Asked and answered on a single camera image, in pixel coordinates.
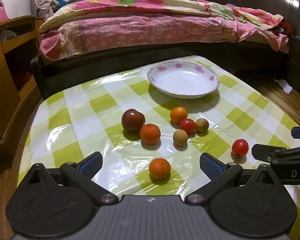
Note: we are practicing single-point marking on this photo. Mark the red cloth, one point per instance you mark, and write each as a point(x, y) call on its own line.
point(286, 27)

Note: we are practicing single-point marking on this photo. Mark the brown longan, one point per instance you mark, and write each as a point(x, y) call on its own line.
point(180, 137)
point(202, 125)

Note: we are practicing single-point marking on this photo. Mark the dark red large tomato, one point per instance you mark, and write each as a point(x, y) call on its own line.
point(132, 120)

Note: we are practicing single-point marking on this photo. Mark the small orange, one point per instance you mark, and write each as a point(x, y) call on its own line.
point(159, 168)
point(150, 133)
point(178, 114)

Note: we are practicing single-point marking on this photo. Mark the white paper scrap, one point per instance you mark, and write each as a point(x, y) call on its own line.
point(285, 85)

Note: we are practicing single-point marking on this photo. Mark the dark wooden bed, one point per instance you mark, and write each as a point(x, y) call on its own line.
point(252, 2)

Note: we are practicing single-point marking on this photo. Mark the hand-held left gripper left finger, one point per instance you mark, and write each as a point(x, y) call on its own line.
point(91, 165)

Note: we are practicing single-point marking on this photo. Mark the red cherry tomato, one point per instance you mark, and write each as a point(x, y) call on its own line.
point(188, 126)
point(240, 148)

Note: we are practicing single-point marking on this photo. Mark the pink floral quilt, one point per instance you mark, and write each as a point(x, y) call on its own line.
point(140, 27)

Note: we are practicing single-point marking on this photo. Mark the wooden side cabinet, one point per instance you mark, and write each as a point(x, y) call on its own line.
point(12, 62)

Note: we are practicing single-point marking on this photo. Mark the white floral-rim plate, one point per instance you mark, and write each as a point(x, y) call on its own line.
point(183, 78)

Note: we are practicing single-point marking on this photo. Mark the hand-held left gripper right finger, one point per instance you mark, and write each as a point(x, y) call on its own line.
point(210, 165)

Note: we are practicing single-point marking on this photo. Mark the green white checked tablecloth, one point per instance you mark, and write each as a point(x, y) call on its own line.
point(90, 110)

